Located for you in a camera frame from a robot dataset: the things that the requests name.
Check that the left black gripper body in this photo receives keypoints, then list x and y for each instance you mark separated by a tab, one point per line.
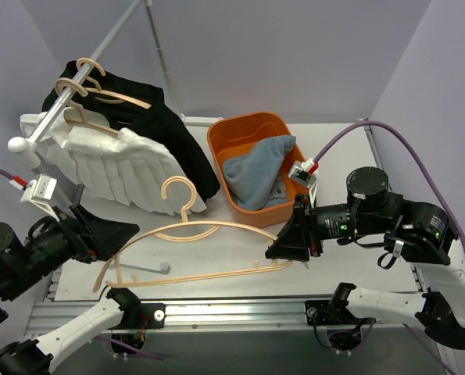
80	237

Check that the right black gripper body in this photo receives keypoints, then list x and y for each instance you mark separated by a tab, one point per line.
306	228

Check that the blue denim skirt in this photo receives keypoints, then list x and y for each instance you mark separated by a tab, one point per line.
254	179

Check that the white pleated skirt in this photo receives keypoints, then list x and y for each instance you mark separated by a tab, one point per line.
125	167

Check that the wooden hanger for white skirt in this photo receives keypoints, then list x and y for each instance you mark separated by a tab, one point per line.
75	112

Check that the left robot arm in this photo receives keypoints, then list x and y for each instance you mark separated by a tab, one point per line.
50	242

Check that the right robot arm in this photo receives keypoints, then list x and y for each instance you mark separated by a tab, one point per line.
374	217

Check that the black skirt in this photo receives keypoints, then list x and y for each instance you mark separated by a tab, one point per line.
158	123

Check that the wooden hanger for black skirt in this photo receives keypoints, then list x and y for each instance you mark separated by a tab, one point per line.
107	96

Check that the orange plastic basket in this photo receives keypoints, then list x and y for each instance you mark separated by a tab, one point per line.
236	136

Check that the white metal clothes rack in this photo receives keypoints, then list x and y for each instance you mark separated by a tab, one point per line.
35	126

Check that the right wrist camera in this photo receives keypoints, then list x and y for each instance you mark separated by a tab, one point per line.
306	174

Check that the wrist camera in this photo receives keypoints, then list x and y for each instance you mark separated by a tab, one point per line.
37	192
306	174

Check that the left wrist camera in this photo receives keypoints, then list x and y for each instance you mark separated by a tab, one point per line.
37	192

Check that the aluminium mounting rail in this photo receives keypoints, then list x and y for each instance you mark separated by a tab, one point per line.
212	315

